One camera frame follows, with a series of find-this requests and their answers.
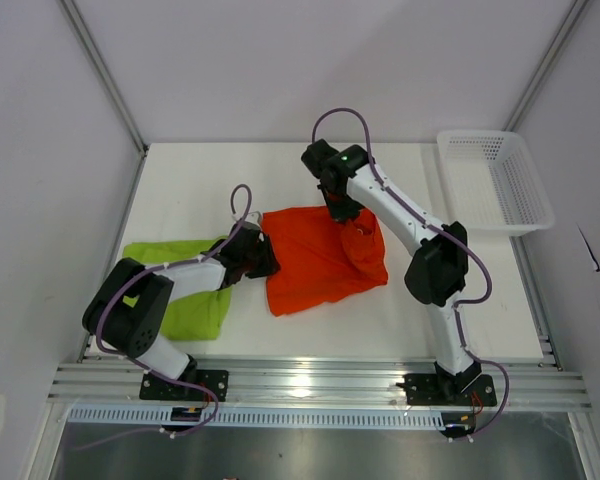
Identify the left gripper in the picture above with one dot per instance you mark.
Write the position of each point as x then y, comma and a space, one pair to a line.
270, 265

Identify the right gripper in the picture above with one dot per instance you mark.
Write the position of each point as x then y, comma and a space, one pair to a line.
342, 214

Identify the orange shorts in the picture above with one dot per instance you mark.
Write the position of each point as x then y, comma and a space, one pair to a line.
321, 260

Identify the lime green shorts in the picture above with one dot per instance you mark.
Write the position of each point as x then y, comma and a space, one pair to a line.
196, 317

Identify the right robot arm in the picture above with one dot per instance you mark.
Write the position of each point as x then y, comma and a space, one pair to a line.
435, 277

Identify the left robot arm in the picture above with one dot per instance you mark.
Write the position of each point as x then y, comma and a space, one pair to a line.
128, 310

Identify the white plastic basket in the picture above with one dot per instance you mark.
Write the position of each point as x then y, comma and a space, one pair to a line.
490, 183

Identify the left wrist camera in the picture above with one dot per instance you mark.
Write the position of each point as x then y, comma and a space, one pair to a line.
254, 218

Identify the aluminium mounting rail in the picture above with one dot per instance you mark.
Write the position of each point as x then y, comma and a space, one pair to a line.
314, 383

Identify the slotted cable duct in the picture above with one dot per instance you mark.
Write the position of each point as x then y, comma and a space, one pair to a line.
259, 417

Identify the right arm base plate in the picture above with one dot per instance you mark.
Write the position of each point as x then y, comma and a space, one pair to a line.
423, 389

